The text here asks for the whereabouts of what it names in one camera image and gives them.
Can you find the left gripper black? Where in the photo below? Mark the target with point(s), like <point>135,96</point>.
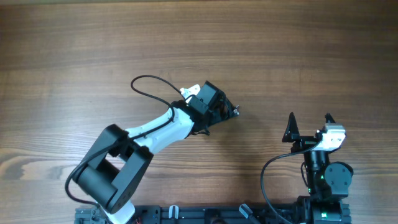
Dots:
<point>215,117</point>

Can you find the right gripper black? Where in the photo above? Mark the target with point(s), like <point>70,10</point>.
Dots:
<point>291,134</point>

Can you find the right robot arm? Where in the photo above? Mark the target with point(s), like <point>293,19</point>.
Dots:
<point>328,182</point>

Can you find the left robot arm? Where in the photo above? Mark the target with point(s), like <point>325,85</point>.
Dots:
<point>117,161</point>

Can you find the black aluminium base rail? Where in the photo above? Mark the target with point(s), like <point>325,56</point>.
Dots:
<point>154,214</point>

